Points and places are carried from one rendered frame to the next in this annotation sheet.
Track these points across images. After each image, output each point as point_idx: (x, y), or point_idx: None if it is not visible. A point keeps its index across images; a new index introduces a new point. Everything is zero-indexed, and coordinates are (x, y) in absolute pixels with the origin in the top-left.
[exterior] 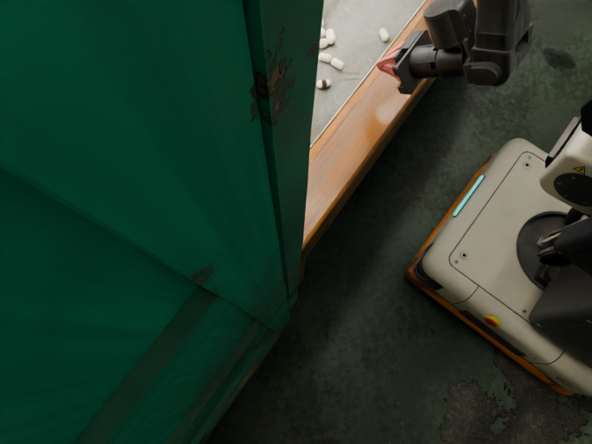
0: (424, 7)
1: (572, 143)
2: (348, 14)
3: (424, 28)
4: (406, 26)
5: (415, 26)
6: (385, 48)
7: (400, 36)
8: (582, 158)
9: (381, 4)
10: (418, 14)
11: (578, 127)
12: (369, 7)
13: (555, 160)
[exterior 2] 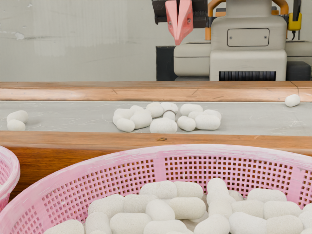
0: (219, 97)
1: (276, 55)
2: (299, 120)
3: (255, 85)
4: (256, 100)
5: (259, 88)
6: (302, 103)
7: (276, 99)
8: (284, 51)
9: (247, 112)
10: (233, 98)
11: (249, 68)
12: (263, 115)
13: (283, 70)
